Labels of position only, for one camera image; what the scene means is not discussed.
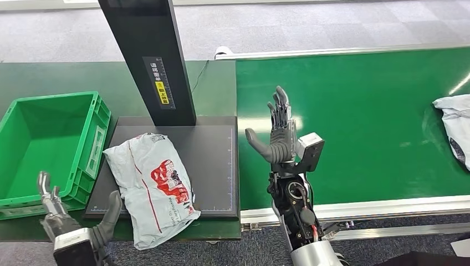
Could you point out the white paper sheet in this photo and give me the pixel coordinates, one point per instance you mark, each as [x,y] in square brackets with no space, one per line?
[462,247]

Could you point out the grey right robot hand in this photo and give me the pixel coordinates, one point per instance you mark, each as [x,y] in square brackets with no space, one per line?
[281,145]

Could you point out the green plastic crate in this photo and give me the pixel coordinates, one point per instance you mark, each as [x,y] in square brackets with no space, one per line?
[40,147]

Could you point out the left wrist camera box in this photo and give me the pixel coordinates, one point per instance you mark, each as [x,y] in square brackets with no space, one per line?
[75,249]

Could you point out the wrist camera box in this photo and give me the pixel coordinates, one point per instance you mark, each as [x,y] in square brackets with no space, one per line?
[75,249]
[310,147]

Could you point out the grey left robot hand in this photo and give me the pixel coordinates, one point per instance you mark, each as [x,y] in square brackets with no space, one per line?
[62,224]

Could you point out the grey red-printed poly mailer package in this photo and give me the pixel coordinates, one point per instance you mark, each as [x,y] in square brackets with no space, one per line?
[147,198]
[455,121]

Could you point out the white conveyor end roller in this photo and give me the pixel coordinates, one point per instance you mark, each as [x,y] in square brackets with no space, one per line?
[221,52]

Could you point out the black scanner column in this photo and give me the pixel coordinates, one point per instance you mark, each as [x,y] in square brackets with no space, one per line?
[147,44]

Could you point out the green conveyor belt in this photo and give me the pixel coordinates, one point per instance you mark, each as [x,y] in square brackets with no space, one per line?
[349,91]

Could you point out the black flat object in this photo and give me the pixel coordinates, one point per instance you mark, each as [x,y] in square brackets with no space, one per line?
[422,260]

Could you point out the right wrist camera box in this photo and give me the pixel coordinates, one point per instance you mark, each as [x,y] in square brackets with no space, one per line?
[310,147]

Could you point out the aluminium conveyor frame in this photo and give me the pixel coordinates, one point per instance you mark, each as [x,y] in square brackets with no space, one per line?
[367,207]

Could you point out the black scanner base plate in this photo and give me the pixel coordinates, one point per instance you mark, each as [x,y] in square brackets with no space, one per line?
[213,165]

